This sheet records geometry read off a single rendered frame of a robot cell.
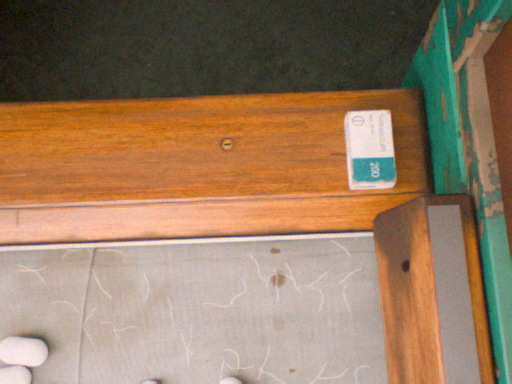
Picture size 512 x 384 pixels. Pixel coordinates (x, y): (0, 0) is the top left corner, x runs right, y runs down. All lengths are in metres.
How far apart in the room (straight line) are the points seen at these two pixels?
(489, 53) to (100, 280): 0.34
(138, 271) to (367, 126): 0.22
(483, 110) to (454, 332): 0.15
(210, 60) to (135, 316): 0.94
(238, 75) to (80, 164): 0.88
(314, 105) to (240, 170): 0.08
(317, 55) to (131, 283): 0.96
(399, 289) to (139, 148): 0.24
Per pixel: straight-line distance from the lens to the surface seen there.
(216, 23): 1.54
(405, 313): 0.54
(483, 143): 0.53
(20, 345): 0.62
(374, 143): 0.61
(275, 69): 1.50
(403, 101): 0.65
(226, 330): 0.62
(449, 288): 0.52
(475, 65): 0.56
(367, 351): 0.62
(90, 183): 0.63
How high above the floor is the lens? 1.36
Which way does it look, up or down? 74 degrees down
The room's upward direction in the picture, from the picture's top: 2 degrees clockwise
